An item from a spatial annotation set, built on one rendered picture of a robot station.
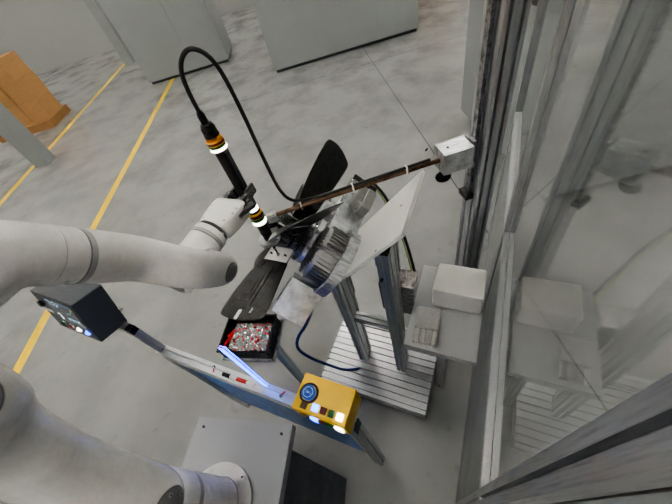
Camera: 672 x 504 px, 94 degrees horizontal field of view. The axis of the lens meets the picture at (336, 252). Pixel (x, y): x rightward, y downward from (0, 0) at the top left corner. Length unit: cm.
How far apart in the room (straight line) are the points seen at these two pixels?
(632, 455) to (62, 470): 63
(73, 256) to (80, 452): 29
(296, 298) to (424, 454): 115
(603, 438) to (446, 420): 171
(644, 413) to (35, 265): 61
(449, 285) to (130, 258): 95
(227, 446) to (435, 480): 114
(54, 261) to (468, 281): 108
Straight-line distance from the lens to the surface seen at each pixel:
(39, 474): 63
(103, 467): 68
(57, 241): 58
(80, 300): 138
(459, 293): 117
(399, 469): 197
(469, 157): 105
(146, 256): 67
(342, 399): 93
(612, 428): 30
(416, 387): 196
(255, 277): 107
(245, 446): 111
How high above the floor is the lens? 195
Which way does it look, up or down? 48 degrees down
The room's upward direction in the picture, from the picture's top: 19 degrees counter-clockwise
